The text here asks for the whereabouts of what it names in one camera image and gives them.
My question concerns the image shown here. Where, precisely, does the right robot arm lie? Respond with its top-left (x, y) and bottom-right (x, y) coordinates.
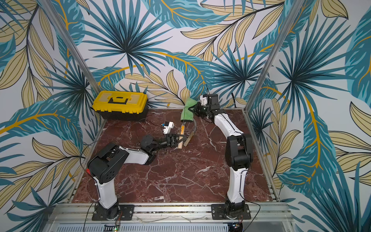
top-left (189, 94), bottom-right (254, 211)

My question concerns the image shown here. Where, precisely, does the aluminium front rail frame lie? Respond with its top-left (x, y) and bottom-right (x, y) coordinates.
top-left (42, 202), bottom-right (298, 232)

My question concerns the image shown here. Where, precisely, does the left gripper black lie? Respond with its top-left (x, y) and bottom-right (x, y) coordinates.
top-left (151, 133), bottom-right (187, 152)

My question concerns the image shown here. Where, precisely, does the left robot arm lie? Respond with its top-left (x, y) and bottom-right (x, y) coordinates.
top-left (88, 133), bottom-right (186, 209)

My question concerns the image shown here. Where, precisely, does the green rag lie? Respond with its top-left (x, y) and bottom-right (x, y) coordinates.
top-left (180, 98), bottom-right (198, 123)

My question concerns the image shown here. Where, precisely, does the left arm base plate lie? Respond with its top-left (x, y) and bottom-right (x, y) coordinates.
top-left (92, 204), bottom-right (135, 221)

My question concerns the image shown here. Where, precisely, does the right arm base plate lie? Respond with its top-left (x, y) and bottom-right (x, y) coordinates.
top-left (211, 203), bottom-right (252, 220)

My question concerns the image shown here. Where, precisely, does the yellow black toolbox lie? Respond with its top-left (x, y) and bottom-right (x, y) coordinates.
top-left (92, 90), bottom-right (148, 121)

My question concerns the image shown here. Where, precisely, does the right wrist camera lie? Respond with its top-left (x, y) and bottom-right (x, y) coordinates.
top-left (200, 94), bottom-right (209, 106)

